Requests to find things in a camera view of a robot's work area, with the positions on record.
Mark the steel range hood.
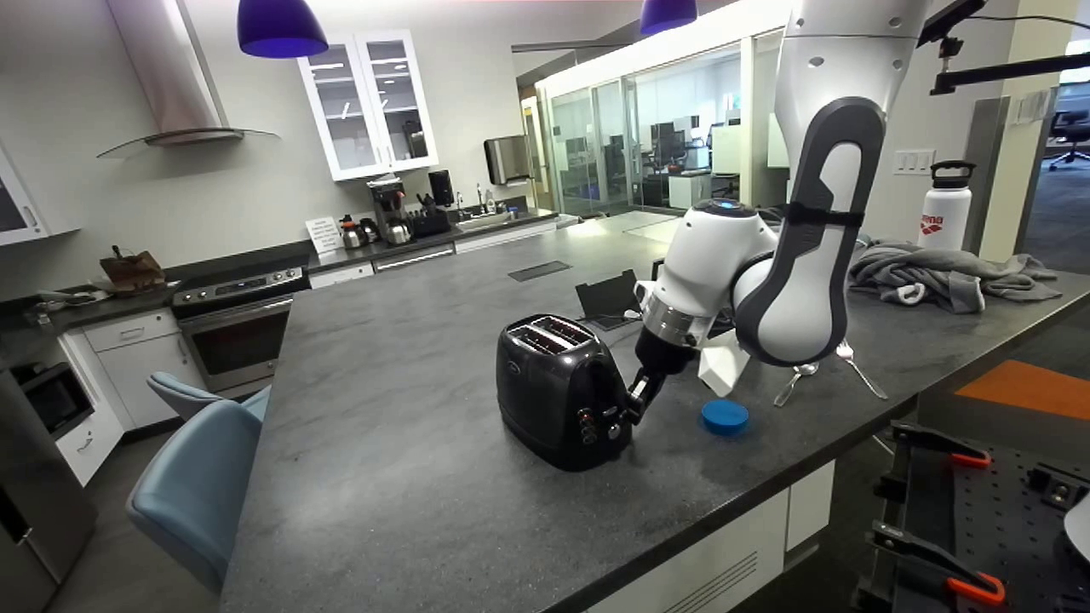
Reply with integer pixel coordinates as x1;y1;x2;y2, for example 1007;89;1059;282
99;0;272;159

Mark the blue jar lid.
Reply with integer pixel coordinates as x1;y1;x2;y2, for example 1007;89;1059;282
702;400;749;436

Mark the white water bottle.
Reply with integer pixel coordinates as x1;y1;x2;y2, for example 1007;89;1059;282
917;159;975;253

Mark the black toaster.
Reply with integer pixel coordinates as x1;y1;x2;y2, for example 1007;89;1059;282
495;314;629;471

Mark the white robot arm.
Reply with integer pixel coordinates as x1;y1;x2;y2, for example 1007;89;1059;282
625;0;927;412

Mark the white glass wall cabinet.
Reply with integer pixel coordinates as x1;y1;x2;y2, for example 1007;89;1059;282
297;32;434;182

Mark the grey cutlery basket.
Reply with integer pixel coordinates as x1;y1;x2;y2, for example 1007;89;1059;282
574;270;641;327

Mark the grey crumpled cloth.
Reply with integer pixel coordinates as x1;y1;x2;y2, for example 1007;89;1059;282
847;247;1063;317

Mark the stainless oven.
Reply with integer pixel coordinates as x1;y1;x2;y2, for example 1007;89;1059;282
170;267;307;391

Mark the metal spoon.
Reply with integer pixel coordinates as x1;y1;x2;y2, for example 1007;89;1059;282
772;365;822;406

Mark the blue pendant lamp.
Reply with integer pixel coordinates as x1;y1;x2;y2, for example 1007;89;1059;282
239;0;325;57
641;0;699;37

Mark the light blue chair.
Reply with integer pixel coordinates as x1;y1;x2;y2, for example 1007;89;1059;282
124;373;272;592

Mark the black clamp orange tip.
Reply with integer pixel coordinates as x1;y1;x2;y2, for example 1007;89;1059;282
872;423;993;505

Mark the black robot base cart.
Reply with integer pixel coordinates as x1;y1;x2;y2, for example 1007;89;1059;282
872;442;1090;613

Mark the black coffee machine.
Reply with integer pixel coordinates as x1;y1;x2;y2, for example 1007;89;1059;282
366;178;411;247

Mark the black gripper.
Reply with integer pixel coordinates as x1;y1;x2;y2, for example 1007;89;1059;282
625;331;693;426

